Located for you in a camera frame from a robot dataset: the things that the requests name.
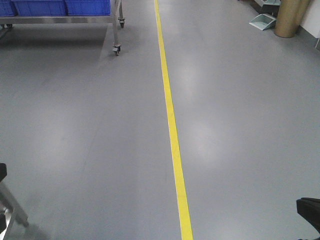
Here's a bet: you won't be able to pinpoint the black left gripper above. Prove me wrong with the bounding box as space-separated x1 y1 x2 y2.
0 163 7 182

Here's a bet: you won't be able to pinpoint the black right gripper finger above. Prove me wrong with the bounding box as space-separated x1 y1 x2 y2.
296 197 320 233

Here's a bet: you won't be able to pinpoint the blue bins on cart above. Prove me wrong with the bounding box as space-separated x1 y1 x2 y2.
0 0 111 17

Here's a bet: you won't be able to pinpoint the light green dustpan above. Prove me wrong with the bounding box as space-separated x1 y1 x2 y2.
249 13 277 31

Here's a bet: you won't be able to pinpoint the stainless steel wheeled cart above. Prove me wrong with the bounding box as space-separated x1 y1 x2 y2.
0 0 125 55

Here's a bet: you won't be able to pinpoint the tan cardboard roll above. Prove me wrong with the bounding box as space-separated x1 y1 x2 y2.
274 0 311 38

